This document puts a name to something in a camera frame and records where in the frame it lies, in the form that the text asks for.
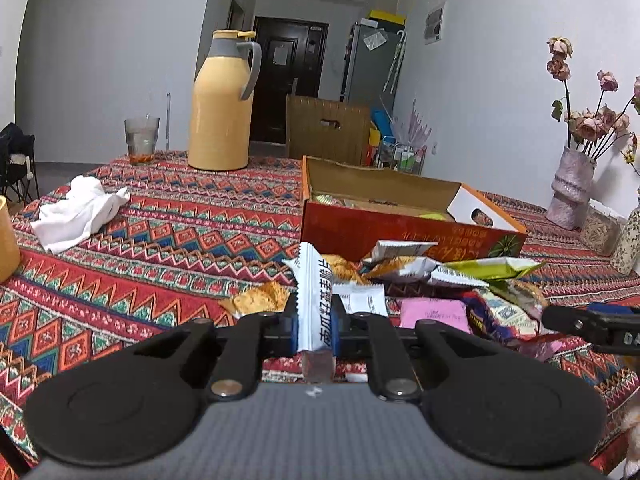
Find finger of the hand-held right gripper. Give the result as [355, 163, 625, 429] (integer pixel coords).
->
[589, 303, 640, 317]
[542, 305, 601, 337]

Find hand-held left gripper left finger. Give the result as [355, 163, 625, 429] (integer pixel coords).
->
[133, 304, 302, 404]

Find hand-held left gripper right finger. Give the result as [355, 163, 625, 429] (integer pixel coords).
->
[331, 295, 506, 404]

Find white snack bar packet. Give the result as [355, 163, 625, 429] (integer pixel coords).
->
[295, 241, 337, 384]

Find green snack bar packet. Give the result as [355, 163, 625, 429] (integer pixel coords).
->
[442, 256, 549, 284]

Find pile of assorted snack packets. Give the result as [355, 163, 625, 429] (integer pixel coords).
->
[220, 240, 566, 367]

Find orange cardboard box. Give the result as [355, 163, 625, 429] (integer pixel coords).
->
[300, 156, 529, 264]

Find heap of boxed snack packets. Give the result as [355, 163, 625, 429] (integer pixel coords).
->
[310, 191, 456, 222]

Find floral patterned bottle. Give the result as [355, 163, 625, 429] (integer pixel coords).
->
[611, 204, 640, 276]

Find clear seed container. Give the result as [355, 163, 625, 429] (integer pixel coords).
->
[580, 200, 626, 257]

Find pink textured vase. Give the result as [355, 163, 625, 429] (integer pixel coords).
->
[546, 146, 598, 231]

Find yellow flower sprig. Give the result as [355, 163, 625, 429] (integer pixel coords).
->
[621, 134, 640, 177]

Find dried pink roses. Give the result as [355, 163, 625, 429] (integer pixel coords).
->
[546, 36, 640, 159]

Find brown cardboard carton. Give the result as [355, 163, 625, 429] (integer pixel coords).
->
[286, 94, 372, 166]

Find blue plastic container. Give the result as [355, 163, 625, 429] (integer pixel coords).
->
[371, 110, 396, 137]

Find lilac dried grass bundle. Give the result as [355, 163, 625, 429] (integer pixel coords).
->
[392, 99, 433, 147]

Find yellow thermos jug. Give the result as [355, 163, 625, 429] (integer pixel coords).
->
[187, 30, 263, 171]

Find dark entrance door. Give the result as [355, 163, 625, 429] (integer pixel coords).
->
[250, 16, 330, 145]

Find clear drinking glass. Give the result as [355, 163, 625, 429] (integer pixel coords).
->
[124, 116, 161, 166]

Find crumpled white cloth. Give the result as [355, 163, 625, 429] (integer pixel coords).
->
[30, 175, 132, 255]

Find grey refrigerator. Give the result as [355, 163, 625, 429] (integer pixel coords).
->
[342, 22, 405, 111]

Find white folded umbrella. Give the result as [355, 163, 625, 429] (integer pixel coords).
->
[382, 30, 407, 93]

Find yellow cup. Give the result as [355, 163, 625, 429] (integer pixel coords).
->
[0, 195, 22, 284]

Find yellow box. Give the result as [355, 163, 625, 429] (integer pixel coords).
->
[368, 9, 407, 26]

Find black folding chair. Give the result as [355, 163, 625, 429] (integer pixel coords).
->
[0, 122, 41, 206]

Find wire storage basket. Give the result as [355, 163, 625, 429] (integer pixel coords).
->
[376, 137, 427, 176]

